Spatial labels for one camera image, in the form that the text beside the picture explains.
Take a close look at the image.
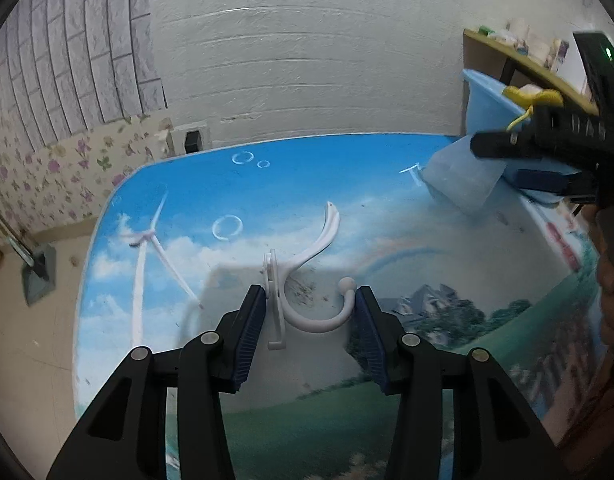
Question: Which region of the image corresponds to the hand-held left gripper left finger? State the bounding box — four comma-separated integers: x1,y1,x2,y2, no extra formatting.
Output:
46,284,267,480

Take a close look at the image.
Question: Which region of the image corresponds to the yellow-topped side table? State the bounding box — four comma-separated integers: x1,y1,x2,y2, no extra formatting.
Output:
462,27,602,126

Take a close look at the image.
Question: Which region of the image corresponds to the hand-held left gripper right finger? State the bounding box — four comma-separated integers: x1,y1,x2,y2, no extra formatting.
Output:
348,285,570,480

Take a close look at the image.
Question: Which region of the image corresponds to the yellow plastic clip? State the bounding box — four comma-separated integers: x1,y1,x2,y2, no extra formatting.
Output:
507,107,532,133

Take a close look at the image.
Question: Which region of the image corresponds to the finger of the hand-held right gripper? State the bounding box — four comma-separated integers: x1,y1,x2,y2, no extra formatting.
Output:
517,169,596,197
469,127,538,160

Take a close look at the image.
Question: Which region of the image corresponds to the clear hook packaging bag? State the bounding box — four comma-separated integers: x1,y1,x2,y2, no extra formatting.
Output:
184,257,370,376

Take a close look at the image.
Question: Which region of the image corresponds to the grey long-handled dustpan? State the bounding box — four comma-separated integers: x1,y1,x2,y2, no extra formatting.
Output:
0,202,57,307

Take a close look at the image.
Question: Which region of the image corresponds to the light blue plastic basin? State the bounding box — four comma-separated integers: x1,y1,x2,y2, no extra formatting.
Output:
461,68,588,206

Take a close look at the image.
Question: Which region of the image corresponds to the white round container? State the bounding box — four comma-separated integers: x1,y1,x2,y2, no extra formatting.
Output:
529,35,552,63

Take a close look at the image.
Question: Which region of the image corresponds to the white plastic coat hook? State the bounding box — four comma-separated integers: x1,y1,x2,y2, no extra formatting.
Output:
262,201,357,351

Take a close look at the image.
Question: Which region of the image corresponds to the empty clear plastic bag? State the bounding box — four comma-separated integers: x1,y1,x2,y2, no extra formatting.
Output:
421,137,510,216

